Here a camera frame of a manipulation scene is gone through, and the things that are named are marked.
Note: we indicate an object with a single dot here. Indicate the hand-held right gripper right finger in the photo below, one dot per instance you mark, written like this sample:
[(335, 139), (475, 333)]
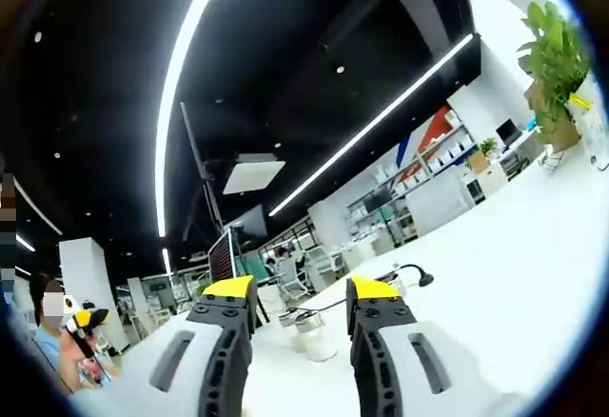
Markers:
[(466, 369)]

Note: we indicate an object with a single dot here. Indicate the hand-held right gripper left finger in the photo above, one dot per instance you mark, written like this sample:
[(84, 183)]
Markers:
[(138, 379)]

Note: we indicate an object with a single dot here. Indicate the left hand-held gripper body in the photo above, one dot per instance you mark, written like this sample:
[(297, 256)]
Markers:
[(83, 341)]

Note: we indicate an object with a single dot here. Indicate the seasoning bottle white powder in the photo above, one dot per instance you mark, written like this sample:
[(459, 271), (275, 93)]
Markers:
[(318, 341)]

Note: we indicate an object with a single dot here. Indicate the person's left hand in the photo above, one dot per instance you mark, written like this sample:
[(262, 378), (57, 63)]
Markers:
[(71, 348)]

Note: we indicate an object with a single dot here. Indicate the silver laptop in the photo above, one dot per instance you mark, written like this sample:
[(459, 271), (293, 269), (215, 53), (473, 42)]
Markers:
[(222, 260)]

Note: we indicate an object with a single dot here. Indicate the white office chair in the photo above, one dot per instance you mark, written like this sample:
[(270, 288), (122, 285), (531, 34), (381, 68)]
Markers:
[(292, 276)]

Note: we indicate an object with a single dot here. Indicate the storage shelf with white boxes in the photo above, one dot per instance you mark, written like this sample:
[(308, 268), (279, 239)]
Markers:
[(418, 184)]

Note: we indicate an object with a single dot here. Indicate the white square ceiling panel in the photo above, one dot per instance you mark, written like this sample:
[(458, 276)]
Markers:
[(254, 174)]

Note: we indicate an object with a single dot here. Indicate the small green potted plant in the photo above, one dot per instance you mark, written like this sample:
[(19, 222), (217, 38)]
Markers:
[(485, 152)]

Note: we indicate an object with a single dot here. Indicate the curved ceiling light strip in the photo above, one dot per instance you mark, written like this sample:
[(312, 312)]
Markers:
[(173, 93)]

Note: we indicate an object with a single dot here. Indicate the straight ceiling light strip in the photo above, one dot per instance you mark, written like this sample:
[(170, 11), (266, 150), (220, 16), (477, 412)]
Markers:
[(371, 126)]

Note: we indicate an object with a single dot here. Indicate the large green potted plant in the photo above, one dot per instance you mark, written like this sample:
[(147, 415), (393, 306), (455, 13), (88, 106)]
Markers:
[(556, 65)]

